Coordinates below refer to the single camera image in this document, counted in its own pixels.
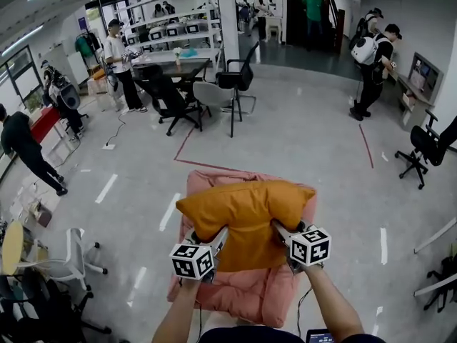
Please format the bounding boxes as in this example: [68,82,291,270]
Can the person's dark shirt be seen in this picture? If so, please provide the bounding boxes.
[198,324,388,343]

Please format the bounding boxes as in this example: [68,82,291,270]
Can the black floor cable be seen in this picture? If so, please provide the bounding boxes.
[106,110,128,146]

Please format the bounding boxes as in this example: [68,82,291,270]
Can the grey shell chair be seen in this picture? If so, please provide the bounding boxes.
[192,80,244,139]

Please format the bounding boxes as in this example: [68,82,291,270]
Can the yellow round table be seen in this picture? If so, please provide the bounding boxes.
[1,220,25,277]

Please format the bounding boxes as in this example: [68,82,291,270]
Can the red floor tape strip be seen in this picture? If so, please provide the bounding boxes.
[174,114,258,174]
[358,124,375,169]

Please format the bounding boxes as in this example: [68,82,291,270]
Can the black swivel chair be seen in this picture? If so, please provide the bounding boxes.
[0,267,113,343]

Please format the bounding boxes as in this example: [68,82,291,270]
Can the small black screen device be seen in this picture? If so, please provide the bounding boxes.
[306,328,336,343]

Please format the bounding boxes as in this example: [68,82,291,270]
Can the large dark-framed window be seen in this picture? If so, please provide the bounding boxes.
[0,44,41,121]

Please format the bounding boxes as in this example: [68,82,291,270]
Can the black high-back office chair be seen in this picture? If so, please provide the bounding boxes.
[133,64,203,137]

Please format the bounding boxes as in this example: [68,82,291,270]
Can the white cart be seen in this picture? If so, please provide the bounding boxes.
[87,67,121,112]

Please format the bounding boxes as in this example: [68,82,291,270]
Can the white shelving rack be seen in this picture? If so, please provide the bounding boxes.
[116,0,224,75]

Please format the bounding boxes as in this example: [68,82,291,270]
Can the brown cardboard box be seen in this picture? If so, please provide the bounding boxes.
[33,205,54,229]

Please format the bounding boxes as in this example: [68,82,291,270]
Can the black office chair with headrest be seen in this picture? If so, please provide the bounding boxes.
[395,109,457,190]

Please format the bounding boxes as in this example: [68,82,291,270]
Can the white office chair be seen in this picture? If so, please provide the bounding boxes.
[16,227,109,293]

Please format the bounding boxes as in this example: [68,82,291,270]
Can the pink cushion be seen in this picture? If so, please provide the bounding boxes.
[166,169,319,329]

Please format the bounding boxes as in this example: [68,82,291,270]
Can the row of white devices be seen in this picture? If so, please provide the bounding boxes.
[126,17,212,46]

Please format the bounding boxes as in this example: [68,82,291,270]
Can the orange fabric pillow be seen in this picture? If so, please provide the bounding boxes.
[175,180,317,273]

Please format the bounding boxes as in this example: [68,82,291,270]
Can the white metal table frame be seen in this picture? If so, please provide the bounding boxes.
[413,215,457,298]

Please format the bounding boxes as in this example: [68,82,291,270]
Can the person's left forearm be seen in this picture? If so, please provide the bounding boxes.
[151,276,216,343]

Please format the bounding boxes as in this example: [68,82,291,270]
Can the black mesh armchair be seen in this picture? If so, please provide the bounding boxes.
[215,41,260,116]

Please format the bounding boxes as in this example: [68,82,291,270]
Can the grey desk with hutch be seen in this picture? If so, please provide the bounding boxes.
[395,51,445,132]

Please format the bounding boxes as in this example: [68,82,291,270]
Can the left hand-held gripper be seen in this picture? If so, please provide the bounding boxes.
[169,226,230,284]

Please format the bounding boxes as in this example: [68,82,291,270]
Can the black chair base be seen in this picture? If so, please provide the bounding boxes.
[423,253,457,314]

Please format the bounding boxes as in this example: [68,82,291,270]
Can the person's right forearm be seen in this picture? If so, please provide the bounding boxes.
[303,262,366,343]

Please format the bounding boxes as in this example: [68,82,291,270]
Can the dark desk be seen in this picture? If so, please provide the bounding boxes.
[131,56,212,86]

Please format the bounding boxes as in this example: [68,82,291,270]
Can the red table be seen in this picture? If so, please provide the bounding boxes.
[29,106,63,164]

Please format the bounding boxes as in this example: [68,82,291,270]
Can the small white table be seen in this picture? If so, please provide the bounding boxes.
[263,15,284,44]

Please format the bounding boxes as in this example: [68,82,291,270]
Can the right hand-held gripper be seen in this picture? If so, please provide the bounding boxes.
[272,219,333,275]

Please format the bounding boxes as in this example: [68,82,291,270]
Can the dark wooden staircase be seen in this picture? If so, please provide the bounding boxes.
[285,0,346,54]

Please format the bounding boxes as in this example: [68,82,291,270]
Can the clothes rack with green garment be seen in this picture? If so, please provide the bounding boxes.
[74,29,103,68]

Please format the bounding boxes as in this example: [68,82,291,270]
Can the white backpack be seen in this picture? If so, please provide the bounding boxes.
[350,35,380,66]

